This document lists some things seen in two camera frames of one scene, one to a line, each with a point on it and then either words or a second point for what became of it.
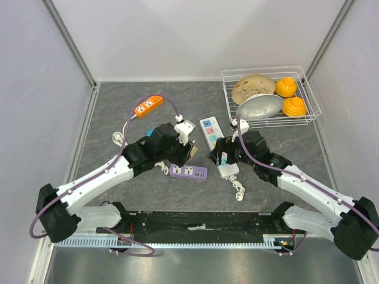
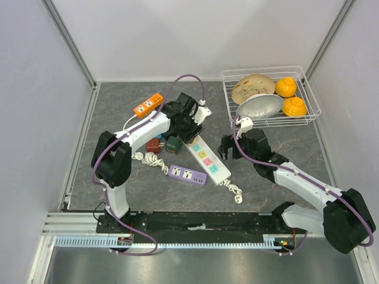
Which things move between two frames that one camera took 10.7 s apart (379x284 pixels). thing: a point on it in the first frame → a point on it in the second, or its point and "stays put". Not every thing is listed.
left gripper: [180, 157] → [188, 136]
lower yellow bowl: [294, 107] stays put
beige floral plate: [251, 84] stays put
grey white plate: [259, 106] stays put
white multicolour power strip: [211, 132] → [209, 161]
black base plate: [196, 226] stays put
